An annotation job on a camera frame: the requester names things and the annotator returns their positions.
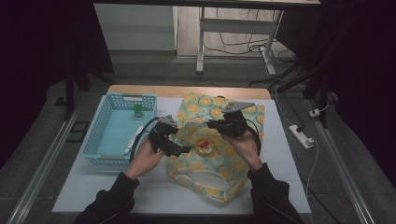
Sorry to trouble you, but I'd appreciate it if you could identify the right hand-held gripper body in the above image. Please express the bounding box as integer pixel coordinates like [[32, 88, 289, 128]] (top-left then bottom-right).
[[221, 101, 256, 138]]

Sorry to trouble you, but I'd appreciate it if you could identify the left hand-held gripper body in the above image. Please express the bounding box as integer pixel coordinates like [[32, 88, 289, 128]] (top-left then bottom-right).
[[148, 115, 178, 157]]

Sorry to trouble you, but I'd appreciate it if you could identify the orange-print teal tote bag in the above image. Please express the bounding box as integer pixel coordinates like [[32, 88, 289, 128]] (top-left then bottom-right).
[[166, 91, 266, 203]]

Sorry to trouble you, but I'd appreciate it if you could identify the white ointment tube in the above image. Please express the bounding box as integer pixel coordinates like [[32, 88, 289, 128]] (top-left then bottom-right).
[[123, 124, 146, 156]]

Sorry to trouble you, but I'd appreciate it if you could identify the small green-capped bottle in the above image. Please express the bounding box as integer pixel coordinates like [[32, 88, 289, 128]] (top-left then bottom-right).
[[133, 103, 145, 120]]

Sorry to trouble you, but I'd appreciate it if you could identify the light blue plastic basket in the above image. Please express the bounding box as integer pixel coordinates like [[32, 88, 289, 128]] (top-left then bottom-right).
[[81, 92, 158, 167]]

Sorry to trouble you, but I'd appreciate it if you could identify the person's right hand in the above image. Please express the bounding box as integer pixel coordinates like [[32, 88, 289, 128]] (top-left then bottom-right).
[[222, 130, 262, 172]]

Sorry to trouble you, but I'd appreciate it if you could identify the person's left hand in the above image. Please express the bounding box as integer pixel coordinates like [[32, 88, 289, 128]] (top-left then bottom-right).
[[124, 136, 166, 181]]

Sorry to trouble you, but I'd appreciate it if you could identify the white power strip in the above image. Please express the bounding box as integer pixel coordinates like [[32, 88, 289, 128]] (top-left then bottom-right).
[[288, 124, 316, 150]]

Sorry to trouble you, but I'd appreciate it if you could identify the white-legged desk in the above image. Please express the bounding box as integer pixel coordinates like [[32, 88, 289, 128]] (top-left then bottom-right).
[[92, 0, 321, 76]]

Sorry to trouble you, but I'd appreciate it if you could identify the black metal stand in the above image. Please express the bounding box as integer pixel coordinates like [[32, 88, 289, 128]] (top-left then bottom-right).
[[64, 62, 116, 122], [269, 18, 353, 129]]

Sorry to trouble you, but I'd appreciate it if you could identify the white cabinet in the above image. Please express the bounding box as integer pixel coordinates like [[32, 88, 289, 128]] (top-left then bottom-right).
[[93, 3, 178, 51]]

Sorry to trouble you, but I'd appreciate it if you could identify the dark curtain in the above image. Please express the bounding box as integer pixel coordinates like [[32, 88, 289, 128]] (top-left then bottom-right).
[[0, 0, 115, 169], [276, 0, 396, 188]]

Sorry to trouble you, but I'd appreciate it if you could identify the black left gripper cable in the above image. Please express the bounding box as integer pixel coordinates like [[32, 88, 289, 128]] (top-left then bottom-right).
[[129, 116, 162, 162]]

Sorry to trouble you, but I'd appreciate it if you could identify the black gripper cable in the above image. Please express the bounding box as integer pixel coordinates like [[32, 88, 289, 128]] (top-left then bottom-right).
[[129, 116, 162, 162], [246, 119, 262, 157]]

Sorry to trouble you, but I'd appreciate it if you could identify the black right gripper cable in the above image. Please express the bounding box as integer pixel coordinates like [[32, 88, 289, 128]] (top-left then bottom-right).
[[246, 119, 262, 157]]

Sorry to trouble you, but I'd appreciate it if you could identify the black plug with cable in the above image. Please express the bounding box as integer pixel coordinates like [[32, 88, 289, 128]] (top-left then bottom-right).
[[274, 83, 306, 133]]

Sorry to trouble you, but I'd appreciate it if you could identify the black cable tangle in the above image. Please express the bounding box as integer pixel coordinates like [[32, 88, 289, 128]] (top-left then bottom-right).
[[204, 8, 297, 63]]

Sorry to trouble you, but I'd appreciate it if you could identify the thin white cable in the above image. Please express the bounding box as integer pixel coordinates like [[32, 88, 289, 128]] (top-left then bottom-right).
[[306, 138, 320, 197]]

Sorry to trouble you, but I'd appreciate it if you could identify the black floor bracket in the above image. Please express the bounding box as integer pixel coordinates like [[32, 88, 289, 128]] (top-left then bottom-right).
[[66, 120, 92, 144]]

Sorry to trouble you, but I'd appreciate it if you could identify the aluminium floor rail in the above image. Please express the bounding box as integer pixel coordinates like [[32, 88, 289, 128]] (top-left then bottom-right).
[[6, 92, 85, 224], [306, 99, 377, 224]]

